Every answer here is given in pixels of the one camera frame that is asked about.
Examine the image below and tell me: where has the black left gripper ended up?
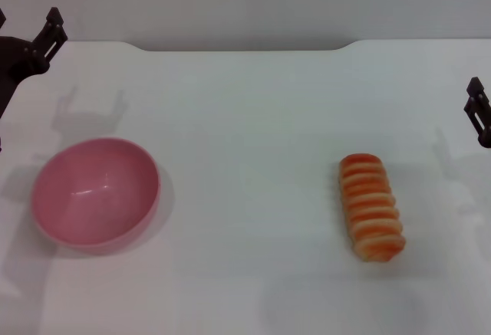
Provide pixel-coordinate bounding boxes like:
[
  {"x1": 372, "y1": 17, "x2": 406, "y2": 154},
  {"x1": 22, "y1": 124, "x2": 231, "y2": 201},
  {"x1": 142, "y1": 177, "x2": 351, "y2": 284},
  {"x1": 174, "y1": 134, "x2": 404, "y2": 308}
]
[{"x1": 0, "y1": 6, "x2": 68, "y2": 122}]

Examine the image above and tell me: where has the orange striped bread loaf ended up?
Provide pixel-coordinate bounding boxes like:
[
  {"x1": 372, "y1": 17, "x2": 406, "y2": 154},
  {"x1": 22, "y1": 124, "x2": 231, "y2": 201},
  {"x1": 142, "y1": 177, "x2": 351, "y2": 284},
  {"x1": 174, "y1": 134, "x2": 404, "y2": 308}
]
[{"x1": 338, "y1": 153, "x2": 407, "y2": 264}]

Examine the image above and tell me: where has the pink plastic bowl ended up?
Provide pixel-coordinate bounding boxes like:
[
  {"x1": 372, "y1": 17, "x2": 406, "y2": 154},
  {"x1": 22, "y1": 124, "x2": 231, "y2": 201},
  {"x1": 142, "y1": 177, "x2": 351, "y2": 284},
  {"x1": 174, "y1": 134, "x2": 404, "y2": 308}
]
[{"x1": 31, "y1": 137, "x2": 161, "y2": 256}]

